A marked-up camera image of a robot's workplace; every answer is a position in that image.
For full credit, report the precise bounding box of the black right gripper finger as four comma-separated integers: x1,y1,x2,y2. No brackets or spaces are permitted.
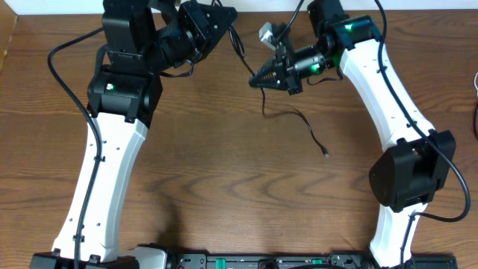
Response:
248,71,290,91
254,53,288,77

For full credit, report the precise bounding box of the black usb cable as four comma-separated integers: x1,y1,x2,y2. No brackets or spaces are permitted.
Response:
211,0,330,158

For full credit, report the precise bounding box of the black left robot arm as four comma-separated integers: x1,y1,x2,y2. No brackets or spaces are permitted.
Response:
31,1,238,268

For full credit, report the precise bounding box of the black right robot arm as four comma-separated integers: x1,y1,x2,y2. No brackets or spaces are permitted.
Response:
249,1,456,268

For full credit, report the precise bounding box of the brown cardboard panel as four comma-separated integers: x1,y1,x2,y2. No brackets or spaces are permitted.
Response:
0,0,18,69

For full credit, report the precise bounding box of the black left camera cable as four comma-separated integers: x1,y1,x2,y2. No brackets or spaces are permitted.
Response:
47,26,108,269

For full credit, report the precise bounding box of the black camera cable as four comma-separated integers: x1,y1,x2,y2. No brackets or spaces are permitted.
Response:
274,0,472,269
47,26,108,269

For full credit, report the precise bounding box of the black right camera cable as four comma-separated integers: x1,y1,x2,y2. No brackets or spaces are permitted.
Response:
274,0,472,269

